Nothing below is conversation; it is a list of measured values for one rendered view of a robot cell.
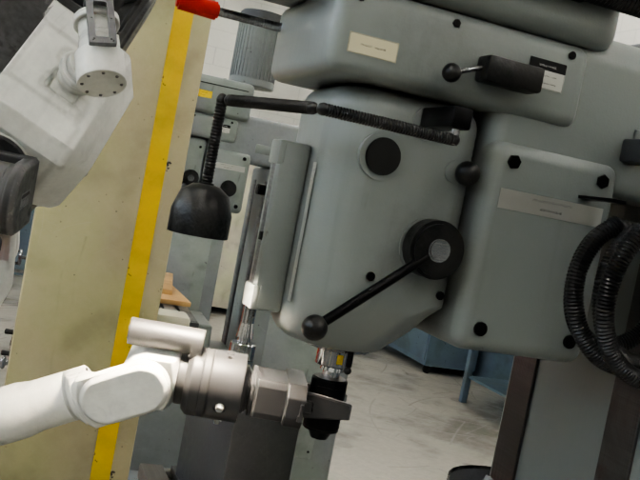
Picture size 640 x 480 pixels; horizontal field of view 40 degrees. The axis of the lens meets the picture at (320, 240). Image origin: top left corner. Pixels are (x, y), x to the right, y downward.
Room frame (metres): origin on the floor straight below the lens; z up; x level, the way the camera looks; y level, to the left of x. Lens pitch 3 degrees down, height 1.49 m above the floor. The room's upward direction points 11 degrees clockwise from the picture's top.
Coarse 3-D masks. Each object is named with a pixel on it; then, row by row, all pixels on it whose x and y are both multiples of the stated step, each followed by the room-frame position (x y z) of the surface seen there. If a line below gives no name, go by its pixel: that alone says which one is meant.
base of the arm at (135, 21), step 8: (64, 0) 1.37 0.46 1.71; (144, 0) 1.41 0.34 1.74; (152, 0) 1.42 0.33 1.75; (72, 8) 1.38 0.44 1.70; (80, 8) 1.38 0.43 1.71; (136, 8) 1.40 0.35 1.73; (144, 8) 1.40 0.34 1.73; (152, 8) 1.47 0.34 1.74; (128, 16) 1.40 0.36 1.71; (136, 16) 1.40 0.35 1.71; (144, 16) 1.42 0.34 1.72; (128, 24) 1.39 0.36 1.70; (136, 24) 1.40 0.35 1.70; (120, 32) 1.39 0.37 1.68; (128, 32) 1.40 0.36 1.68; (136, 32) 1.47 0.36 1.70; (120, 40) 1.39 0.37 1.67; (128, 40) 1.40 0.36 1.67; (120, 48) 1.40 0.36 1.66
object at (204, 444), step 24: (192, 432) 1.54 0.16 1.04; (216, 432) 1.44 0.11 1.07; (240, 432) 1.40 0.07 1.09; (264, 432) 1.42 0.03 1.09; (288, 432) 1.44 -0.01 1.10; (192, 456) 1.52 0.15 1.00; (216, 456) 1.43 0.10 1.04; (240, 456) 1.40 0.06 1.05; (264, 456) 1.42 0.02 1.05; (288, 456) 1.44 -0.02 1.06
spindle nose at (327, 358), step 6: (318, 348) 1.12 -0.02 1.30; (318, 354) 1.12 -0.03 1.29; (324, 354) 1.11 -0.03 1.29; (330, 354) 1.11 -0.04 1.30; (336, 354) 1.11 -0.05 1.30; (342, 354) 1.11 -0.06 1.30; (318, 360) 1.12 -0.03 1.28; (324, 360) 1.11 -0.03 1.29; (330, 360) 1.11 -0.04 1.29; (336, 360) 1.11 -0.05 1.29; (330, 366) 1.11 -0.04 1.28; (336, 366) 1.11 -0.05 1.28; (342, 366) 1.11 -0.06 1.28
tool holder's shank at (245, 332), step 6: (246, 306) 1.55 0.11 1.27; (246, 312) 1.55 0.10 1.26; (252, 312) 1.55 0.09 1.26; (246, 318) 1.55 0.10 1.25; (252, 318) 1.55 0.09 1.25; (240, 324) 1.55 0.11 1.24; (246, 324) 1.55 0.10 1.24; (252, 324) 1.55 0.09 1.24; (240, 330) 1.55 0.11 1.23; (246, 330) 1.55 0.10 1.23; (252, 330) 1.55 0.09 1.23; (240, 336) 1.54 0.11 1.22; (246, 336) 1.54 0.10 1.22; (252, 336) 1.56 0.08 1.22; (240, 342) 1.55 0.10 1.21; (246, 342) 1.55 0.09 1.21
